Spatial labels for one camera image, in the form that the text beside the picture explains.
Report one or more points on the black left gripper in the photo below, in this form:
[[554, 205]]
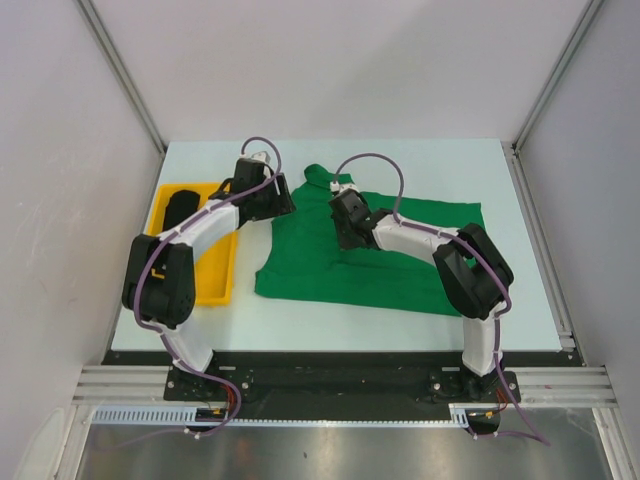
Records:
[[281, 203]]

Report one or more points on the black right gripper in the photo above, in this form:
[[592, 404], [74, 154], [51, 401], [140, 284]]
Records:
[[343, 241]]

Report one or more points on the green t-shirt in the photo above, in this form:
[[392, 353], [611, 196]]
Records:
[[306, 262]]

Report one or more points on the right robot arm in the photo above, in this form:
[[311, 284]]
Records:
[[475, 276]]

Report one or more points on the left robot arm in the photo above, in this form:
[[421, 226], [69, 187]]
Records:
[[160, 280]]

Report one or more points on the rolled black t-shirt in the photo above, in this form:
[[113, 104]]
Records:
[[180, 207]]

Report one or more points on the yellow plastic tray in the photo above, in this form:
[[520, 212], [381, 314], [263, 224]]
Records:
[[214, 271]]

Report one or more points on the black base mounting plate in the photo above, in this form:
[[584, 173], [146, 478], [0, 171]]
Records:
[[369, 407]]

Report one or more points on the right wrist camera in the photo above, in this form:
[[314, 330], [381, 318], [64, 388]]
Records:
[[337, 188]]

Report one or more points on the left aluminium corner post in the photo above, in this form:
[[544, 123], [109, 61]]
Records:
[[114, 60]]

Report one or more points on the aluminium corner post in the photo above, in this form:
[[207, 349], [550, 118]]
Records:
[[587, 18], [114, 60]]

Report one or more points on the right aluminium corner post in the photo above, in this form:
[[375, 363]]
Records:
[[587, 18]]

